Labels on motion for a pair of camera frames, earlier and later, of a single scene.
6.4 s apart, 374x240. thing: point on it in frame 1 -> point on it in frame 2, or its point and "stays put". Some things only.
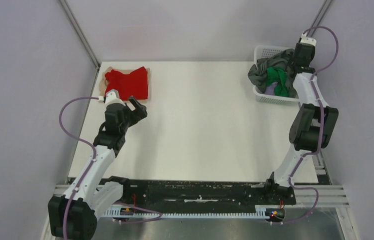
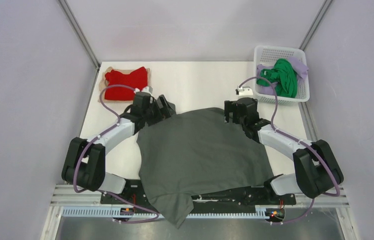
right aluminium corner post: [319, 17] stays put
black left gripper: [140, 110] -> [166, 111]
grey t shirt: [257, 75] -> [192, 153]
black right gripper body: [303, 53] -> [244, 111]
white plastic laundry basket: [264, 51] stays put
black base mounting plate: [197, 194] stays put
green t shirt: [278, 75] stays put
